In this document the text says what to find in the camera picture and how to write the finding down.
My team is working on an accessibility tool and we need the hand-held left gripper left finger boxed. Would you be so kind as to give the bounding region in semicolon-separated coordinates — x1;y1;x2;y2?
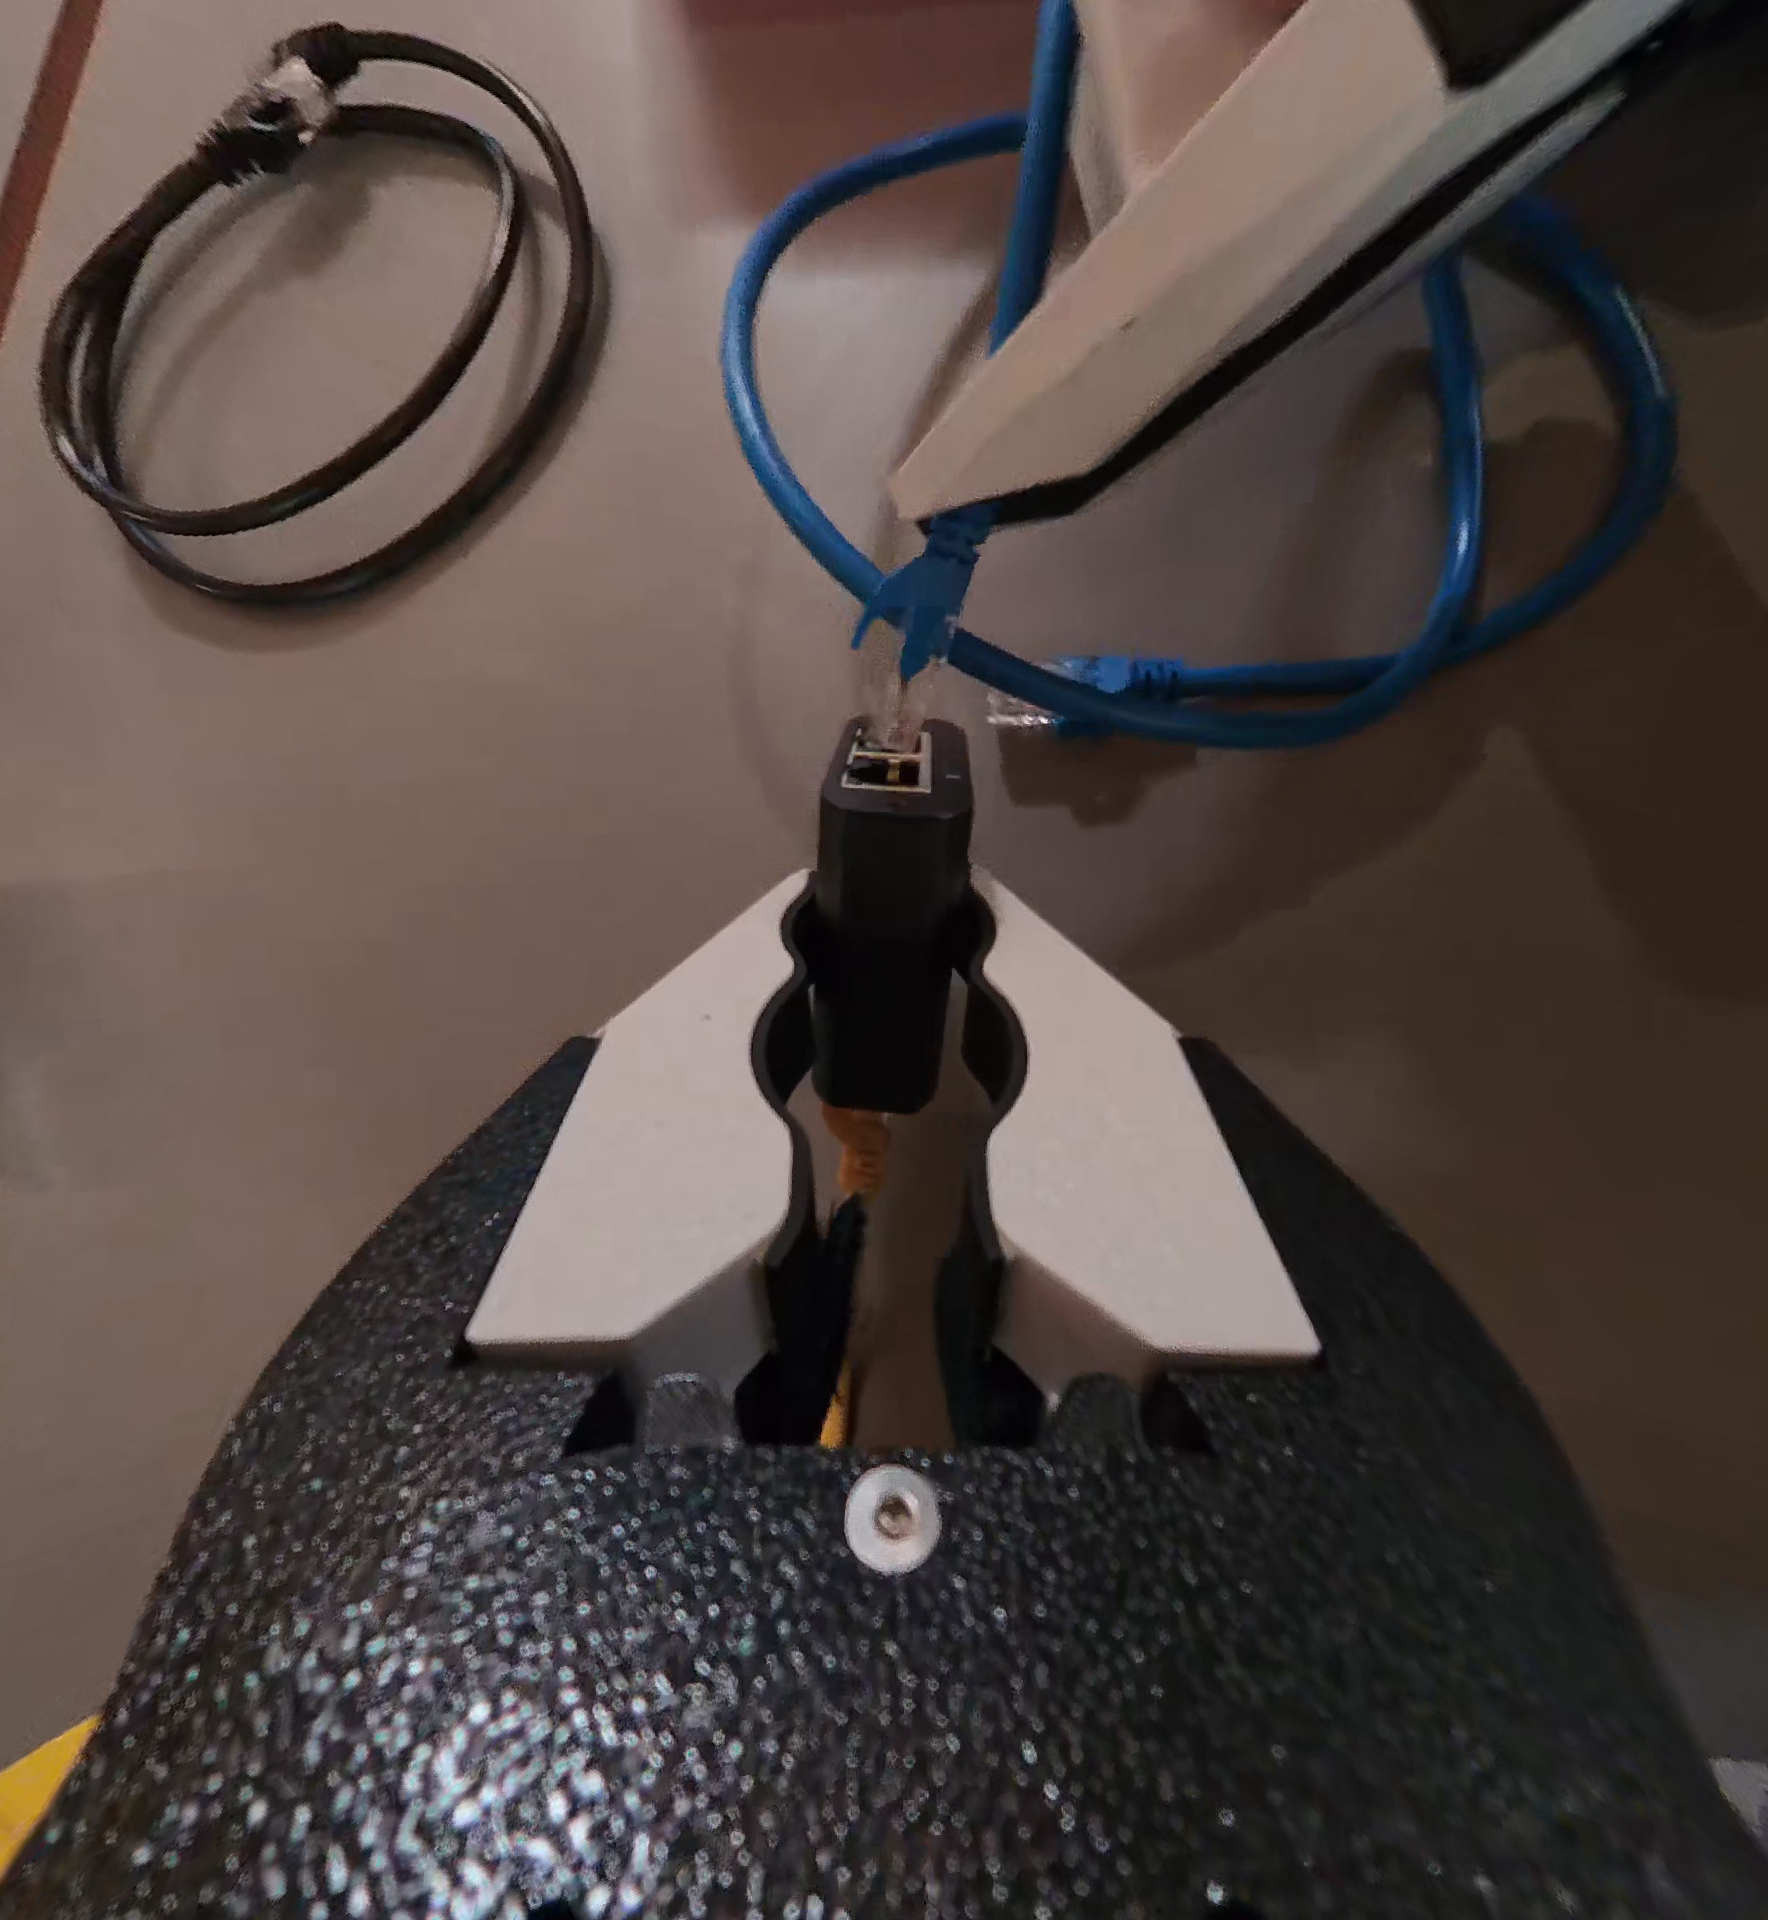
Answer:
462;867;843;1389

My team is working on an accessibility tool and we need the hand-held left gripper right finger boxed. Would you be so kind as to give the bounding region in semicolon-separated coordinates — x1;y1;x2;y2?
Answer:
961;867;1323;1389

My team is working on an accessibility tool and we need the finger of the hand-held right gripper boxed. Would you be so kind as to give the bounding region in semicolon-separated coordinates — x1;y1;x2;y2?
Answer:
884;0;1728;531

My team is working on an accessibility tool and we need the yellow ethernet cable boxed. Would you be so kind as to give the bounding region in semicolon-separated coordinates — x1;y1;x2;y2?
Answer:
821;1104;892;1449

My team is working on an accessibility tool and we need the blue ethernet cable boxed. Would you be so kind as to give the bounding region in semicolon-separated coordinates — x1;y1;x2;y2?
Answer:
721;0;1678;750

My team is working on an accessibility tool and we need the black ethernet coupler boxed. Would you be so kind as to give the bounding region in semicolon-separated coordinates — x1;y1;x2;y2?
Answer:
816;717;974;1114

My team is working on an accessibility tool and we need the black ethernet cable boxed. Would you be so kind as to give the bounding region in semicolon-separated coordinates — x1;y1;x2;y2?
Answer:
39;22;607;606

